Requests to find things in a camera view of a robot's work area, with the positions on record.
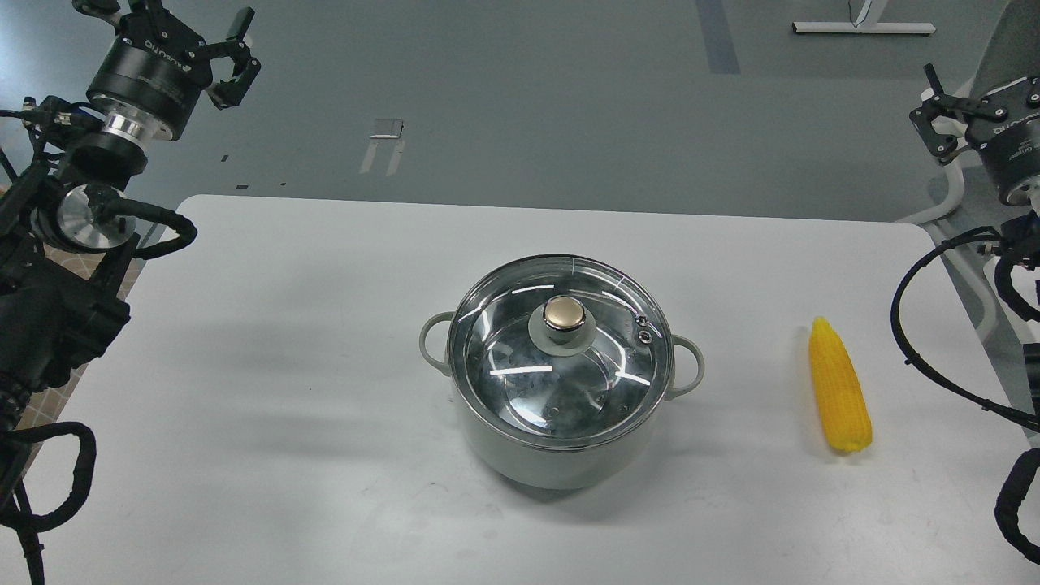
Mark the grey white office chair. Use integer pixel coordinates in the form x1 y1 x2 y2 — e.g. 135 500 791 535
889 1 1039 431

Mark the grey steel cooking pot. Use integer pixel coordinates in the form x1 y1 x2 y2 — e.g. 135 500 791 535
418 290 706 490

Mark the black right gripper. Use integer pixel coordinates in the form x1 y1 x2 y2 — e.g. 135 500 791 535
909 63 1039 205

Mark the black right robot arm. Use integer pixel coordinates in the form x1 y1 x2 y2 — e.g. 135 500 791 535
908 63 1039 322

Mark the white desk leg base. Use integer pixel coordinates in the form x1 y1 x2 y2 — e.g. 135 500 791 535
791 1 936 37

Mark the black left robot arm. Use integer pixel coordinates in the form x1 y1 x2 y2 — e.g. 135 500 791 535
1 1 262 433

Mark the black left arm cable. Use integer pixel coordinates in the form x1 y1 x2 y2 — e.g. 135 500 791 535
0 421 98 585

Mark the glass lid with gold knob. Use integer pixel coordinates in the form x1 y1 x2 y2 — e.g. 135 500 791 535
446 254 675 449

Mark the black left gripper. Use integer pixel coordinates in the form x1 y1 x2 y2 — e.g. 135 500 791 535
71 1 261 141

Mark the yellow corn cob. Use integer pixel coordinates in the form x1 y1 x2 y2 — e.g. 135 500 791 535
808 316 873 454

